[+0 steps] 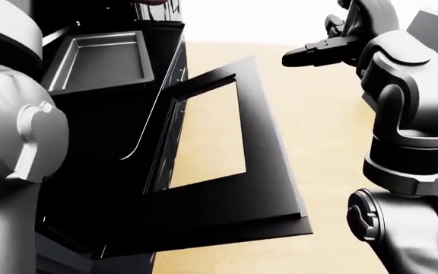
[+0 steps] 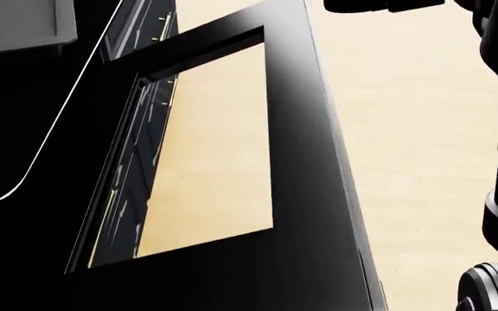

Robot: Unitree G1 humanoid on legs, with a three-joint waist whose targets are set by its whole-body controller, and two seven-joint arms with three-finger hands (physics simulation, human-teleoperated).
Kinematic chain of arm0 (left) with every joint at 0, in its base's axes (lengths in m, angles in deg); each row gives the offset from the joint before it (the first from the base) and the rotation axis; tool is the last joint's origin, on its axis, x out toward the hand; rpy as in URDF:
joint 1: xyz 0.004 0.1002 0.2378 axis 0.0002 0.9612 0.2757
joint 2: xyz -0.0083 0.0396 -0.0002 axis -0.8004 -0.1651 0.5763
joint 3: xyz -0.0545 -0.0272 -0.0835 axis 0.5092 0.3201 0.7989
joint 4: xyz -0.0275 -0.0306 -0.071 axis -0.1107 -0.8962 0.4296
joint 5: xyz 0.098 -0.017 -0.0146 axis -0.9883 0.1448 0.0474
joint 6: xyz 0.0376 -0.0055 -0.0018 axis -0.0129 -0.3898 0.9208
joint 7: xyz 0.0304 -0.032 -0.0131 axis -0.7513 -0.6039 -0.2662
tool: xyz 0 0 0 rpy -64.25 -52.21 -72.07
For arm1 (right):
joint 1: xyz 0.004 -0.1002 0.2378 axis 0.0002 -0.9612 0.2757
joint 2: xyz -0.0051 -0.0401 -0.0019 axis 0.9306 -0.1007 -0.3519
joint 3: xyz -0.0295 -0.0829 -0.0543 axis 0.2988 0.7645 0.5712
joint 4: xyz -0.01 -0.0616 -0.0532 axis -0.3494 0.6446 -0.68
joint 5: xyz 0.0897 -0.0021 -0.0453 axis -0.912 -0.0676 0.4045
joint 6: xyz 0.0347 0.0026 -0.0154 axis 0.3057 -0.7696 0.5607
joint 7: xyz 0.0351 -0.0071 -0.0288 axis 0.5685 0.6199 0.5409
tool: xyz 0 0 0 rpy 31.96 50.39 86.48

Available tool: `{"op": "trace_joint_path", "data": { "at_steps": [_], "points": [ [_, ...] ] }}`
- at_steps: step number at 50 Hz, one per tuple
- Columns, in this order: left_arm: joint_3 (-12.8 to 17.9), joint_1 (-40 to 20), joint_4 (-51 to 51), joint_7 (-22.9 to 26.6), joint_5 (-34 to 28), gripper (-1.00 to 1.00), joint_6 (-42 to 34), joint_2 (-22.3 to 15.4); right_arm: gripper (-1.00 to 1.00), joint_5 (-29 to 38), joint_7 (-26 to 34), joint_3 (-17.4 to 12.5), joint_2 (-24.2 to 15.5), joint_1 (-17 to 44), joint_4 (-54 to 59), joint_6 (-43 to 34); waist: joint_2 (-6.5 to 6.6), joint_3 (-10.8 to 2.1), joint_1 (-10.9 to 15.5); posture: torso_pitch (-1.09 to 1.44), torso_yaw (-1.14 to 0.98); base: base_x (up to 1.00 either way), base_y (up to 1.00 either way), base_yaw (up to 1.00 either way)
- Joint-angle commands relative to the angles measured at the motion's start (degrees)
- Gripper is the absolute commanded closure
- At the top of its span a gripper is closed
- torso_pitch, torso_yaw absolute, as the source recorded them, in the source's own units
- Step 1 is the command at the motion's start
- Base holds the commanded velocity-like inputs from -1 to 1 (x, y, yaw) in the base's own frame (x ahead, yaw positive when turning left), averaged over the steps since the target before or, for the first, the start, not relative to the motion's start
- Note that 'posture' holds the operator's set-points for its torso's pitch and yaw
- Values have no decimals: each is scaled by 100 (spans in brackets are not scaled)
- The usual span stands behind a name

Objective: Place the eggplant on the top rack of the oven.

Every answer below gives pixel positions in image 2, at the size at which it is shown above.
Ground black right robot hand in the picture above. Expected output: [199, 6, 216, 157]
[322, 0, 448, 15]

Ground black oven door with window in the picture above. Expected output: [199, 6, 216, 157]
[64, 0, 389, 311]

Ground black oven body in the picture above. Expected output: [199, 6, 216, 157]
[0, 0, 176, 311]

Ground dark cabinet fronts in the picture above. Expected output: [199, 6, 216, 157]
[87, 0, 179, 269]

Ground grey countertop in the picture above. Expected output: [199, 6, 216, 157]
[0, 0, 79, 57]

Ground brass cabinet handle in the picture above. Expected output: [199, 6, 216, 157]
[151, 12, 173, 43]

